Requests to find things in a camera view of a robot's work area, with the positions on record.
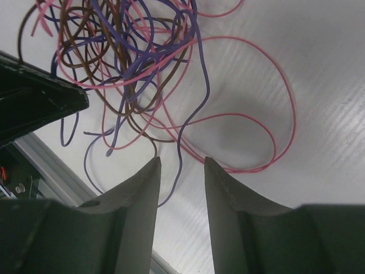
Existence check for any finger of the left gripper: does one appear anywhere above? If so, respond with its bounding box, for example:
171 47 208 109
1 51 88 147

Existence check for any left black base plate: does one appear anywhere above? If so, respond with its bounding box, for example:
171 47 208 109
1 144 44 199

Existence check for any separated pink wire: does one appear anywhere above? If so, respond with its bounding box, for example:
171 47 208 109
102 0 297 175

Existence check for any thin wire bundle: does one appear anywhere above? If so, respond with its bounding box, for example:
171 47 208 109
17 0 212 208

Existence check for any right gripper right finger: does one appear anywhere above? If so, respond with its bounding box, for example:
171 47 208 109
204 157 291 273

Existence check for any aluminium mounting rail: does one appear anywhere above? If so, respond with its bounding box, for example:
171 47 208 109
15 134 174 273

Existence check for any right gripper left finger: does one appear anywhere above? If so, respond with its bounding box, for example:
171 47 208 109
79 156 161 273

